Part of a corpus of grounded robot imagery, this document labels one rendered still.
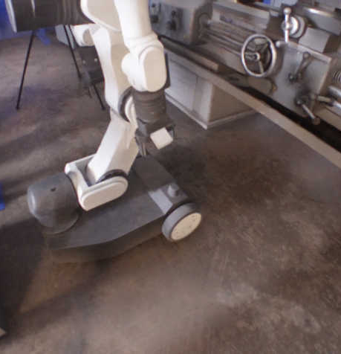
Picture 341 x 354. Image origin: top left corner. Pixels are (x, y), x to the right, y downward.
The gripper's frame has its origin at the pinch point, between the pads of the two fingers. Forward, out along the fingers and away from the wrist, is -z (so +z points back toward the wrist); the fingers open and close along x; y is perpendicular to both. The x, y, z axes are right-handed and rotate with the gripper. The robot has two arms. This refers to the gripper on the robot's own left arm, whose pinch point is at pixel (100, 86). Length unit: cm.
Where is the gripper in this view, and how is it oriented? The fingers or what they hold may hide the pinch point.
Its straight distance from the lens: 114.7
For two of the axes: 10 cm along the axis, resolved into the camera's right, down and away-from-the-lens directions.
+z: -0.9, -6.3, -7.7
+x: 8.2, -4.9, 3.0
